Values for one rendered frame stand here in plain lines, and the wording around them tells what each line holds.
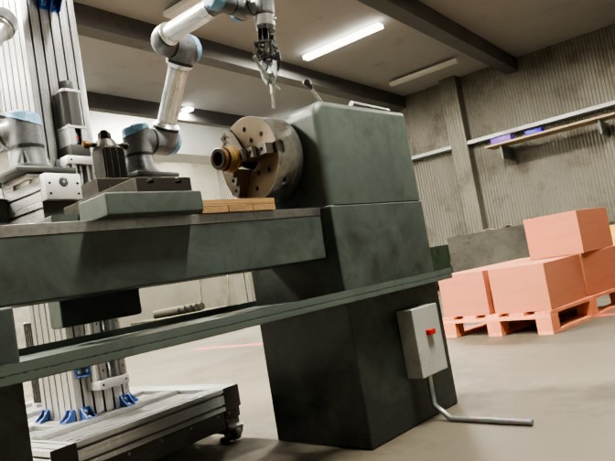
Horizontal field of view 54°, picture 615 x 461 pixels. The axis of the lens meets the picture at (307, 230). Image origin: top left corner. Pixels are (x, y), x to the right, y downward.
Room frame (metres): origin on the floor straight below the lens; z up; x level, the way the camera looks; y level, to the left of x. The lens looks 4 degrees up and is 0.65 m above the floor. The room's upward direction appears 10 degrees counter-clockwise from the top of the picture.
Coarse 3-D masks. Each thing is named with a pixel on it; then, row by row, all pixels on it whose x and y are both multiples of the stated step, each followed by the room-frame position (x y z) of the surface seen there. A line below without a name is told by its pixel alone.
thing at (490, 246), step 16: (448, 240) 6.50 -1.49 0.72; (464, 240) 6.43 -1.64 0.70; (480, 240) 6.36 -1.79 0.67; (496, 240) 6.29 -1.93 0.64; (512, 240) 6.22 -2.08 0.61; (464, 256) 6.45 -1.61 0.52; (480, 256) 6.37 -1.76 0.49; (496, 256) 6.31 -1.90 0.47; (512, 256) 6.24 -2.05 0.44; (528, 256) 6.17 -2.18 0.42
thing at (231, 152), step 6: (216, 150) 2.05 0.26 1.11; (222, 150) 2.04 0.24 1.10; (228, 150) 2.05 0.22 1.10; (234, 150) 2.07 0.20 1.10; (216, 156) 2.09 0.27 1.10; (222, 156) 2.03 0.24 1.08; (228, 156) 2.04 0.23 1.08; (234, 156) 2.06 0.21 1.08; (216, 162) 2.09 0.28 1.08; (222, 162) 2.03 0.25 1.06; (228, 162) 2.04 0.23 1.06; (234, 162) 2.06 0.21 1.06; (240, 162) 2.09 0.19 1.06; (216, 168) 2.06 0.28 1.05; (222, 168) 2.05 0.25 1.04; (228, 168) 2.06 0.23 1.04; (234, 168) 2.08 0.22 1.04
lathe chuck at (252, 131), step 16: (240, 128) 2.17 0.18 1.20; (256, 128) 2.11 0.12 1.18; (272, 128) 2.07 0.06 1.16; (256, 144) 2.12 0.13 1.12; (288, 144) 2.09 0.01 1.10; (272, 160) 2.08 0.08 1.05; (288, 160) 2.09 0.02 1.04; (224, 176) 2.26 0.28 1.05; (256, 176) 2.14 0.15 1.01; (272, 176) 2.09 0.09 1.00; (288, 176) 2.11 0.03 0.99; (256, 192) 2.15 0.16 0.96; (272, 192) 2.12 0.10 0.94
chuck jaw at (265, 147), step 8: (264, 144) 2.04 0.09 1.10; (272, 144) 2.06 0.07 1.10; (280, 144) 2.07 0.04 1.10; (240, 152) 2.07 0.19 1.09; (248, 152) 2.07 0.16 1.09; (256, 152) 2.07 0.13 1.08; (264, 152) 2.04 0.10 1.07; (272, 152) 2.06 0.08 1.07; (240, 160) 2.07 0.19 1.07; (248, 160) 2.09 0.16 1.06; (256, 160) 2.12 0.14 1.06
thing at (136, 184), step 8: (120, 184) 1.63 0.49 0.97; (128, 184) 1.61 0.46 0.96; (136, 184) 1.58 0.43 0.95; (144, 184) 1.60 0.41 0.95; (152, 184) 1.62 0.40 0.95; (160, 184) 1.64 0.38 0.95; (168, 184) 1.66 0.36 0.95; (176, 184) 1.67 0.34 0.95; (184, 184) 1.69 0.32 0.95; (104, 192) 1.69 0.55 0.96; (64, 208) 1.87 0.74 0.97; (72, 208) 1.83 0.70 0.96
